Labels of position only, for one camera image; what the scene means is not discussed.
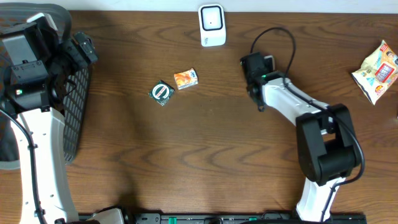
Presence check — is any dark snack packet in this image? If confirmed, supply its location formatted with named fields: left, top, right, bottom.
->
left=149, top=80, right=175, bottom=106

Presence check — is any orange snack packet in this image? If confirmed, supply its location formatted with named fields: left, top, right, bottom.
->
left=174, top=68, right=198, bottom=90

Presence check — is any yellow snack packet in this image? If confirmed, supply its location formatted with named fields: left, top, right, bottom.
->
left=351, top=40, right=397, bottom=105

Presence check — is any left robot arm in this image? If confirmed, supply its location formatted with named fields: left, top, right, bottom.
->
left=1, top=12, right=98, bottom=223

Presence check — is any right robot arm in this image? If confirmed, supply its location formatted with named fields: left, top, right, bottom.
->
left=240, top=53, right=364, bottom=223

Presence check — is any white barcode scanner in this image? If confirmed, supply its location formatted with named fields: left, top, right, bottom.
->
left=198, top=4, right=226, bottom=47

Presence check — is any grey plastic mesh basket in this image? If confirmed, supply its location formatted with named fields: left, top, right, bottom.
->
left=1, top=2, right=92, bottom=170

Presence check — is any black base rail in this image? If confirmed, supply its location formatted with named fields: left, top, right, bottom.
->
left=77, top=212, right=368, bottom=224

